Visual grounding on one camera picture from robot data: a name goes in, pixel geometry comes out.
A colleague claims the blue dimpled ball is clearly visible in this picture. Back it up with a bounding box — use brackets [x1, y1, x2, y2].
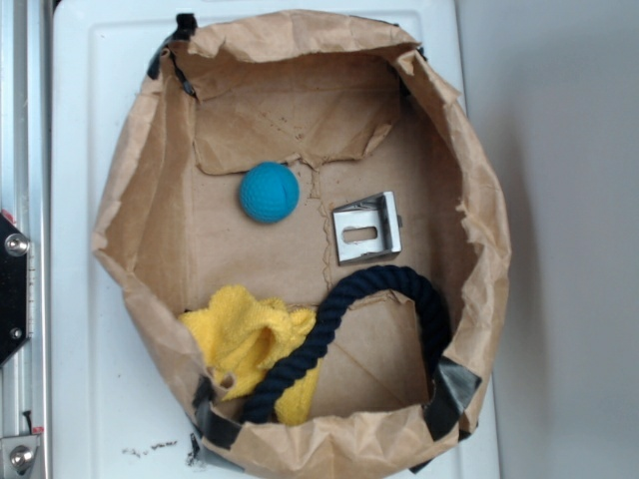
[239, 162, 300, 224]

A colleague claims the brown paper bag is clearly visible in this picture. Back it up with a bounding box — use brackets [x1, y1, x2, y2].
[93, 10, 511, 478]

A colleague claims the yellow terry cloth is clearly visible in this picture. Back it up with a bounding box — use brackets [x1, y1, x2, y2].
[179, 285, 317, 402]

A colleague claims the black mounting plate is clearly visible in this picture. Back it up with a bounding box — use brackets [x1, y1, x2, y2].
[0, 211, 31, 366]

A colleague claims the metal angle bracket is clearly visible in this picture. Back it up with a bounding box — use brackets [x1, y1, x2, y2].
[332, 192, 402, 265]

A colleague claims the dark navy thick rope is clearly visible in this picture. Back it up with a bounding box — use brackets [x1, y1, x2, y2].
[241, 264, 453, 425]

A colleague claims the aluminium frame rail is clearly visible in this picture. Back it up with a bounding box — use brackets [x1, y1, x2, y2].
[1, 1, 53, 478]

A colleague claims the metal corner bracket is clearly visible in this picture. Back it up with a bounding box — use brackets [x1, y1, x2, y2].
[1, 435, 42, 479]

